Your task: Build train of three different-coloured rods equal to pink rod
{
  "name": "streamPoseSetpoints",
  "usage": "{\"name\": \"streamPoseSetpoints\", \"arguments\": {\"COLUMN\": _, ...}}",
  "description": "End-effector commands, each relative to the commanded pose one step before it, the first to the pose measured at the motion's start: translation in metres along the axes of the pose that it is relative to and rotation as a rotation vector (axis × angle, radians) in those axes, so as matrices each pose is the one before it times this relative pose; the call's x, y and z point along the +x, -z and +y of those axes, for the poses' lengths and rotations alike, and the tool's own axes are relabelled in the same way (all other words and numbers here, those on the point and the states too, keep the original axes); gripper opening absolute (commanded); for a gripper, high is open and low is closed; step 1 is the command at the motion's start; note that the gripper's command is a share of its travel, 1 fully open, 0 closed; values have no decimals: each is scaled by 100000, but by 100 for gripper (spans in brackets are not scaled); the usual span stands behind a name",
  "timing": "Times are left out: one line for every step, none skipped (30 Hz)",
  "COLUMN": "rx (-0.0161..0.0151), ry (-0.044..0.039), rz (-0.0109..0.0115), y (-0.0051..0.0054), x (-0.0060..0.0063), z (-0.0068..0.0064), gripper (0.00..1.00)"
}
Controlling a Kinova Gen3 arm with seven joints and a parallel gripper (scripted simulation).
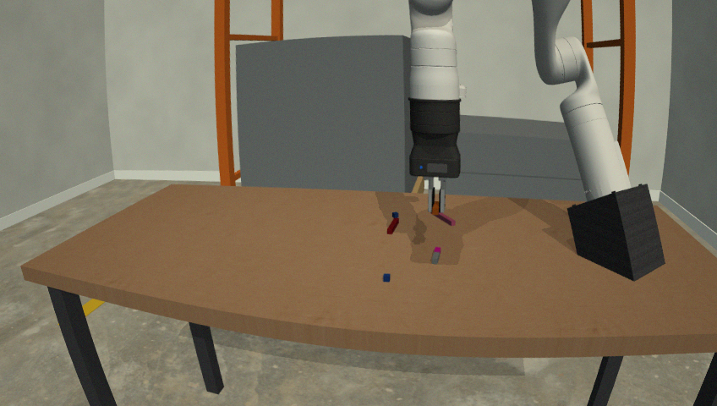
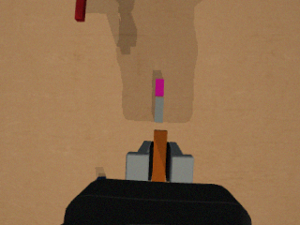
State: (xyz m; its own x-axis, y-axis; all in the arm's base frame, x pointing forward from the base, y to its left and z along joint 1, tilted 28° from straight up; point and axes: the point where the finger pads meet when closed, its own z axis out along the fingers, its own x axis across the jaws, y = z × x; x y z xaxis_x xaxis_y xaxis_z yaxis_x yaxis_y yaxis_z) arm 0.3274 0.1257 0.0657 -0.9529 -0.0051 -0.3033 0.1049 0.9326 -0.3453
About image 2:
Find dark red rod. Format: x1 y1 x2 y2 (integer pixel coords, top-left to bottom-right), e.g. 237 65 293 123
75 0 86 22

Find grey rod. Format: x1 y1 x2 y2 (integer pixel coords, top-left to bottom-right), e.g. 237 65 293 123
155 97 164 123

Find orange rod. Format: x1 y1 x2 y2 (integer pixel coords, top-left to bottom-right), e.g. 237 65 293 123
152 130 168 182

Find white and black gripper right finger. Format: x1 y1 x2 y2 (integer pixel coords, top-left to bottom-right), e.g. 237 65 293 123
165 142 194 183

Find small magenta block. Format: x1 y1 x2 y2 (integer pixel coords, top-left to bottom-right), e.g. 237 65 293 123
156 79 164 97

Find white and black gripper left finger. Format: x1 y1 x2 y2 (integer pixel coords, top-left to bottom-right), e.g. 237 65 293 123
126 141 154 181

